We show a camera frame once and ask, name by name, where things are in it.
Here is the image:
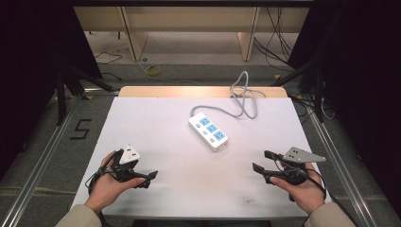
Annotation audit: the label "thin black floor cable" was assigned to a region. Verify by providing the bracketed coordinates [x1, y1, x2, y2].
[94, 51, 124, 81]

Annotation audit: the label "white power strip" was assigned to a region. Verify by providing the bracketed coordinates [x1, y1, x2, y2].
[187, 112, 229, 153]

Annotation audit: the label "aluminium floor rail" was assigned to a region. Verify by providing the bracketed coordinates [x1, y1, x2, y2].
[305, 103, 376, 227]
[0, 89, 121, 227]

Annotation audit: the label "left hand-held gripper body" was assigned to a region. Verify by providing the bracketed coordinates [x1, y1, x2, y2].
[103, 145, 143, 184]

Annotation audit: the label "grey power strip cable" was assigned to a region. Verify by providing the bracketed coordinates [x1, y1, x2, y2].
[189, 70, 267, 120]

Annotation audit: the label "dark curtain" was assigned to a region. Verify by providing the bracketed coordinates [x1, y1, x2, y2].
[0, 0, 104, 182]
[288, 0, 401, 219]

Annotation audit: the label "person's left hand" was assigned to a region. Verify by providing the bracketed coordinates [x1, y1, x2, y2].
[83, 150, 148, 216]

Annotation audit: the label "yellow tape roll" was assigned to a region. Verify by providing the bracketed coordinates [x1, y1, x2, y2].
[145, 64, 164, 78]

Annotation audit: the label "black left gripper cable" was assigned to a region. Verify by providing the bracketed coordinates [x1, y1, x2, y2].
[85, 155, 115, 227]

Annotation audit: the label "white table cover sheet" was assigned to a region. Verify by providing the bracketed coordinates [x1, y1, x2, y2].
[71, 96, 333, 219]

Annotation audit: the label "person's right hand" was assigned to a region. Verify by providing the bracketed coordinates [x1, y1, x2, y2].
[269, 162, 326, 216]

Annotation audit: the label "bundle of black floor cables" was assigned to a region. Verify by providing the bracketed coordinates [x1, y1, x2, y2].
[253, 7, 305, 72]

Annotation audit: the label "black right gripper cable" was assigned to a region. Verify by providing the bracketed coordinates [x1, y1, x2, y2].
[273, 157, 360, 227]

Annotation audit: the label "black metal stand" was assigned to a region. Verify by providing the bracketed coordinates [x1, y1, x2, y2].
[55, 60, 116, 127]
[270, 59, 326, 124]

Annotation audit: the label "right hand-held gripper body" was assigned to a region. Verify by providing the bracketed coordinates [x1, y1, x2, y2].
[270, 146, 327, 187]

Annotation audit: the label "beige wooden desk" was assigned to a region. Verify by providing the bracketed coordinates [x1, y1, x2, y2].
[73, 6, 310, 62]

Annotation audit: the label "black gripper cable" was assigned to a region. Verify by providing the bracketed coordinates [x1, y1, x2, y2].
[85, 155, 115, 227]
[273, 157, 360, 227]

